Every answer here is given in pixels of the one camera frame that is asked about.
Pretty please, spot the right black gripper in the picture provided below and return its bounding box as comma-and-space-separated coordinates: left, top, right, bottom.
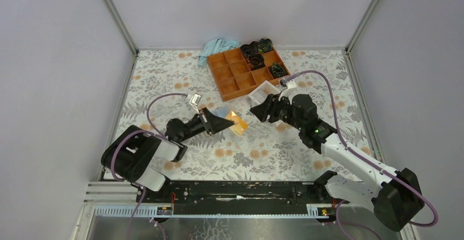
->
249, 91, 304, 131

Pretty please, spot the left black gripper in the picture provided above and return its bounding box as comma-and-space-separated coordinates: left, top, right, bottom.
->
178, 107, 233, 144

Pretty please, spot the beige card holder wallet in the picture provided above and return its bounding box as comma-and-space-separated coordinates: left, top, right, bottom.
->
212, 106, 231, 120

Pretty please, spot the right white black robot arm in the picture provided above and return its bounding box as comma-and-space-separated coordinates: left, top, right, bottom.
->
250, 94, 425, 232

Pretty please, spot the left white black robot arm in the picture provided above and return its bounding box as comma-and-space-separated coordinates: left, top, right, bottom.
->
101, 108, 235, 202

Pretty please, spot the white card box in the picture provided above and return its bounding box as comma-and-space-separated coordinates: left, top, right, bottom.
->
248, 81, 280, 107

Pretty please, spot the dark rolled band right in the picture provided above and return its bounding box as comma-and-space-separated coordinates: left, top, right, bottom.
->
269, 62, 288, 79

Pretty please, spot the dark rolled band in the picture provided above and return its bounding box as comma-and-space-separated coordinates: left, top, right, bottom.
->
240, 41, 259, 59
247, 53, 265, 71
269, 62, 288, 79

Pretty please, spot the orange compartment tray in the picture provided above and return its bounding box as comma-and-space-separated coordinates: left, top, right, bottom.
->
207, 48, 291, 101

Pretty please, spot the dark rolled band middle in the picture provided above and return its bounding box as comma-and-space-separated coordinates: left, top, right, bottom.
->
247, 53, 265, 71

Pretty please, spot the dark rolled band top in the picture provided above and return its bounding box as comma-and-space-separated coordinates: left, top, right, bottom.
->
240, 41, 259, 59

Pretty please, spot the dark rolled band corner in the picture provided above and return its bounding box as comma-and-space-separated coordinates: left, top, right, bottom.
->
257, 38, 274, 54

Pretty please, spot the light blue cloth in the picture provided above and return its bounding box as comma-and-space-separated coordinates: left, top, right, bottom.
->
199, 38, 239, 67

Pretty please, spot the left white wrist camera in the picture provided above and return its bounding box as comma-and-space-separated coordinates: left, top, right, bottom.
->
187, 93, 201, 113

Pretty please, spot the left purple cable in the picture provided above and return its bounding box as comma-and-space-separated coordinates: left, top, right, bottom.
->
109, 92, 191, 183

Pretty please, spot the purple cable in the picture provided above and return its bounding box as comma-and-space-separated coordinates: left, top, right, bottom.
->
281, 69, 439, 228
109, 92, 191, 183

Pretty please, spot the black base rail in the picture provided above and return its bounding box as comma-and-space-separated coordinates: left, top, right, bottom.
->
136, 180, 340, 216

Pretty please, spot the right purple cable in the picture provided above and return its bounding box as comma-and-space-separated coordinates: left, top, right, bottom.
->
281, 69, 439, 228

